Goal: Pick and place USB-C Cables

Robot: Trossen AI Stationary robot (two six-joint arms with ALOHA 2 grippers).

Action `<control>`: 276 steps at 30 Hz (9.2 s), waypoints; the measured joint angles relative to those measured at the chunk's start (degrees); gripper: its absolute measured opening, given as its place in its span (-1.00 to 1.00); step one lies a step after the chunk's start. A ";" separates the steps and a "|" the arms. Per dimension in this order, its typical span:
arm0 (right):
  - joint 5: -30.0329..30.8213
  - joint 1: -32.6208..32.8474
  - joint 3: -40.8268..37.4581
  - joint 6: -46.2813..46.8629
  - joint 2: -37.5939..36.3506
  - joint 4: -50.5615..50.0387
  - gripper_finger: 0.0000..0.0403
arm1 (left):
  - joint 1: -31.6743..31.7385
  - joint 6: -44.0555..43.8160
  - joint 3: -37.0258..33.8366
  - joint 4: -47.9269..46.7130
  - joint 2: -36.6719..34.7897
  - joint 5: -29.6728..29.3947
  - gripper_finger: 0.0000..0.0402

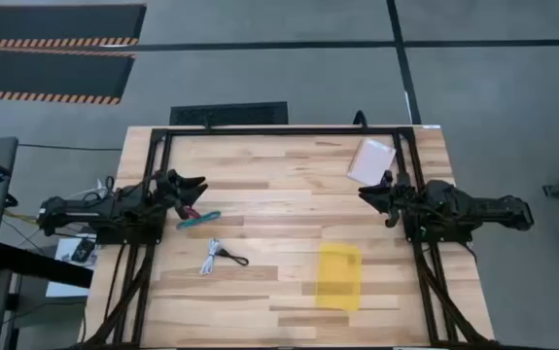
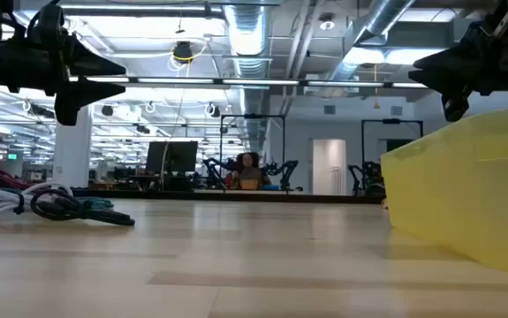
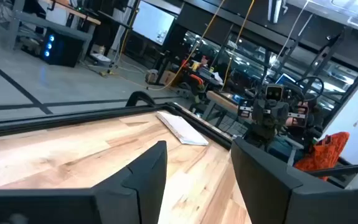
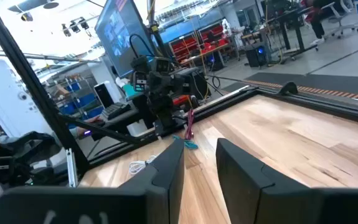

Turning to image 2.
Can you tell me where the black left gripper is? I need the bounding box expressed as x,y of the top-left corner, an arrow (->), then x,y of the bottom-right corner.
0,12 -> 127,127

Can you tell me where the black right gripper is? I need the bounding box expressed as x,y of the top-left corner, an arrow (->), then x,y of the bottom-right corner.
407,21 -> 508,123

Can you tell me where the black USB-C cable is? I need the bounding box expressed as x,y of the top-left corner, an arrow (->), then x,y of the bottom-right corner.
29,188 -> 136,228

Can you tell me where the white building pillar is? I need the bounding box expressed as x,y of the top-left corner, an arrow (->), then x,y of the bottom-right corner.
52,103 -> 94,189

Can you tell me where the black computer monitor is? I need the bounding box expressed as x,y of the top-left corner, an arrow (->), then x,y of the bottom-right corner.
145,140 -> 199,174

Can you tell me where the translucent yellow plastic bin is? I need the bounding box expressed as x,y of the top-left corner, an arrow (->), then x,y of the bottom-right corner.
380,107 -> 508,277

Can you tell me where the round ceiling fixture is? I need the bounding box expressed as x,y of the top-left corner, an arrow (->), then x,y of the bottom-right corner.
318,12 -> 337,32

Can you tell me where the dark office desk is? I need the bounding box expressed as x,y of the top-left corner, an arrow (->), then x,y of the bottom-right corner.
127,174 -> 197,192

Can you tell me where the white door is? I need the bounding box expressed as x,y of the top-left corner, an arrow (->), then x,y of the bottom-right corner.
311,138 -> 348,196

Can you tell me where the long overhead light bar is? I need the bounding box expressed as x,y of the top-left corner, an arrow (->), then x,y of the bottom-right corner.
68,75 -> 429,89

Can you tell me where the person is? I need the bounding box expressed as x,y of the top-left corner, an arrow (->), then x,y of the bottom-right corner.
234,152 -> 272,191

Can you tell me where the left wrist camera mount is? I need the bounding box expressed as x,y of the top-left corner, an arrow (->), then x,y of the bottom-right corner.
26,0 -> 68,43

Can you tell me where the black robot station frame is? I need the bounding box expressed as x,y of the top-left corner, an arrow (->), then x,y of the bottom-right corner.
360,117 -> 425,195
219,113 -> 287,192

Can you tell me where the yellow hanging pull cord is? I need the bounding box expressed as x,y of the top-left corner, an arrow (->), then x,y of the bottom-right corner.
371,64 -> 382,110

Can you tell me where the slanted silver ventilation duct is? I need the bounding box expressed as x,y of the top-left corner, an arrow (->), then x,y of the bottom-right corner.
319,0 -> 416,96

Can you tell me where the teal braided USB-C cable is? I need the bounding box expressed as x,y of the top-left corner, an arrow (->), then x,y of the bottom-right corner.
0,187 -> 116,211

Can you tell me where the straight silver ventilation duct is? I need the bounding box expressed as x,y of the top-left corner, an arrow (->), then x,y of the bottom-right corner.
223,0 -> 275,154

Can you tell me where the black table edge rail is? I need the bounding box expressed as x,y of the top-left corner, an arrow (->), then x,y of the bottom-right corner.
72,188 -> 387,205

